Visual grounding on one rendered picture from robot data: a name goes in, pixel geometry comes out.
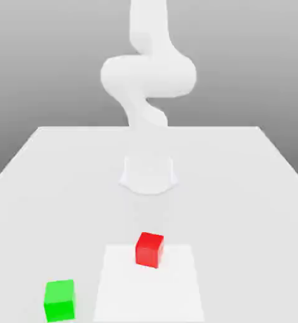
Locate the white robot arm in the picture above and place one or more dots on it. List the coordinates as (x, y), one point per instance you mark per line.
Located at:
(148, 75)

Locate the small red cube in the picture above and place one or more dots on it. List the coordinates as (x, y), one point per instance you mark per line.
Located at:
(148, 251)

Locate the small green cube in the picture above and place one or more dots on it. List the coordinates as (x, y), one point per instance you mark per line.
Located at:
(59, 300)

